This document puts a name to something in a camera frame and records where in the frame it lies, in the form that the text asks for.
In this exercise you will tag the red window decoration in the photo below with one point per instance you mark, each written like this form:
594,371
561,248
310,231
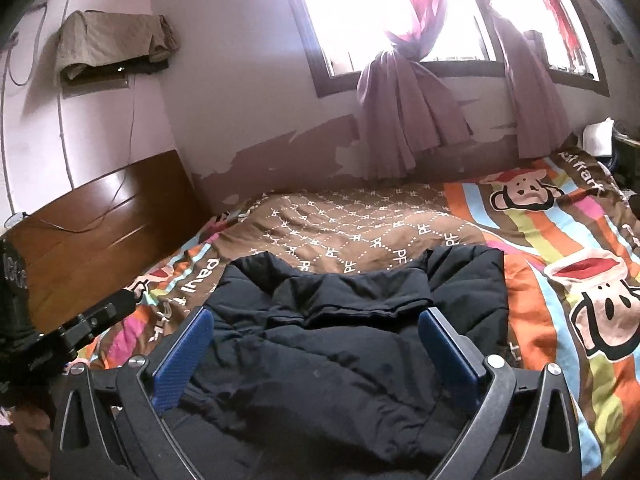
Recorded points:
557,20

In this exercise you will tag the cluttered desk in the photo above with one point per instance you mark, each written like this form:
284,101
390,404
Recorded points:
627,165

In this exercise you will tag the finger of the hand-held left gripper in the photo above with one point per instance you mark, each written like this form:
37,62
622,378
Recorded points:
100,322

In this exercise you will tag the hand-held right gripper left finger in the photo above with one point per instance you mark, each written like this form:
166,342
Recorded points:
182,355

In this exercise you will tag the black puffer jacket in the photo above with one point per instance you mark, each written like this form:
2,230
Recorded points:
310,370

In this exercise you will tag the printed brown blanket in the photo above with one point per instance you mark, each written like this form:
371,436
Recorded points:
375,230

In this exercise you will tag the window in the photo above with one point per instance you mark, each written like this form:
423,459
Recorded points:
350,10

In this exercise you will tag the wooden headboard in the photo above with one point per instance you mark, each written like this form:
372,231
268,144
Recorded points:
100,220

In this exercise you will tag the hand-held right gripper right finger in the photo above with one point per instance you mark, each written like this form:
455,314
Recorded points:
447,355

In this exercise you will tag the wall air conditioner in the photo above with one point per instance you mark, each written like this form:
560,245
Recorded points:
100,77

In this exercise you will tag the pink curtain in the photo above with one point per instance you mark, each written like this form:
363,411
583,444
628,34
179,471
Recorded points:
530,100
405,110

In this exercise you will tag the white wall pipe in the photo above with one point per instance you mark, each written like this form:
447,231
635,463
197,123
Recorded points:
62,140

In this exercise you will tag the white bag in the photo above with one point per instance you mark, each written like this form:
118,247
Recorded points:
597,137

